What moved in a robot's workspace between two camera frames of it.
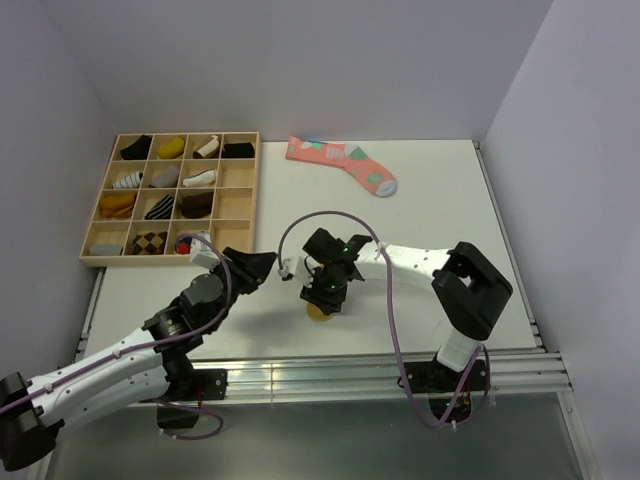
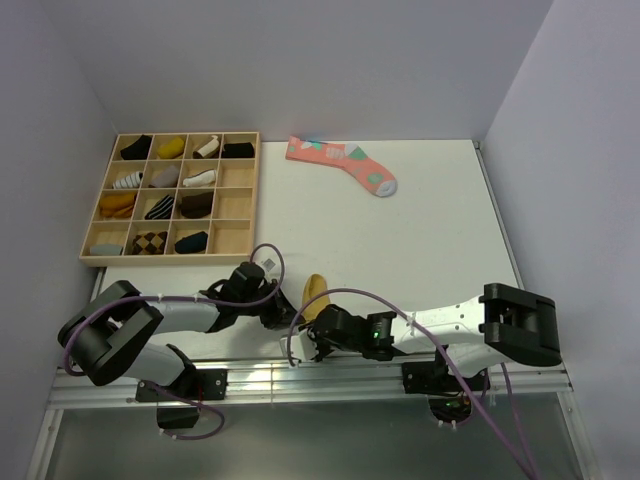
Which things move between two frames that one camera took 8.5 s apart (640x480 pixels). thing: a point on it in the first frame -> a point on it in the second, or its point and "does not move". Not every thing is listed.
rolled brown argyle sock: [149, 243] does not move
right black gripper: [329, 304] -> [317, 339]
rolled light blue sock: [106, 249] does not move
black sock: [238, 150] does not move
